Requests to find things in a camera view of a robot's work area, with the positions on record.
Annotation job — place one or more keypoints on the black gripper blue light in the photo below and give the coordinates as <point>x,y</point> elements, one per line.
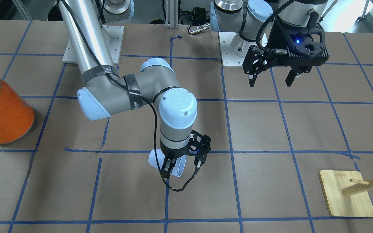
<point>277,40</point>

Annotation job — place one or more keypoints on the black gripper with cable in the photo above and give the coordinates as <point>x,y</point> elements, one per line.
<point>169,157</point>

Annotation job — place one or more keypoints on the light blue plastic cup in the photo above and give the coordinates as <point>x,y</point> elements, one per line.
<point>156,160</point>

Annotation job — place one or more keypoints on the robot arm near wooden stand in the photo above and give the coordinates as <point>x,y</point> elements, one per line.
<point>253,19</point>

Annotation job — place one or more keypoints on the robot arm near orange can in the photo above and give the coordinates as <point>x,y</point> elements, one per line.
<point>106,93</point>

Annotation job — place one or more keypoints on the wooden cup stand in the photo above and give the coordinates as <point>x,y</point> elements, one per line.
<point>349,192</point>

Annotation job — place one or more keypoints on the orange can with grey lid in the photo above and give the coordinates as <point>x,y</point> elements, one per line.
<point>16,116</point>

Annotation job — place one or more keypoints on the white base plate near stand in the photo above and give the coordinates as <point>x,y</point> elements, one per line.
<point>233,49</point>

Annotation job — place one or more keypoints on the white base plate near can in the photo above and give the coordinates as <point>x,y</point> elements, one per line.
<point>112,42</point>

